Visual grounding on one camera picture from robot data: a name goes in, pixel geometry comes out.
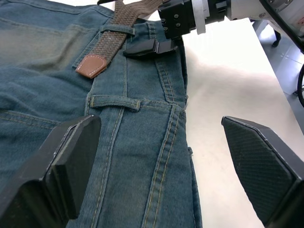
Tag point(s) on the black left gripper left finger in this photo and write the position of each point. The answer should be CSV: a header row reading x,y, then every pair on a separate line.
x,y
45,180

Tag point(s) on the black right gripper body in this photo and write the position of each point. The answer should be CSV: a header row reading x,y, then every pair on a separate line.
x,y
177,20

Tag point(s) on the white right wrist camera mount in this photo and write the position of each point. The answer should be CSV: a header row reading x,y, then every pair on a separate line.
x,y
200,14

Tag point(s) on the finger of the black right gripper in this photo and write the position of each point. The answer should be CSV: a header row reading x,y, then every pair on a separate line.
x,y
145,48

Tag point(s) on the brown braided belt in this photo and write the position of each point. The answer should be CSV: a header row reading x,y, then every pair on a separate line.
x,y
111,42

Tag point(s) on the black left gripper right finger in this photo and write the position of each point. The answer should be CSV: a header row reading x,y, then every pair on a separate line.
x,y
263,171

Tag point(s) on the blue denim shorts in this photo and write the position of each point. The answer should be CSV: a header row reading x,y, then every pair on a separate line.
x,y
142,142

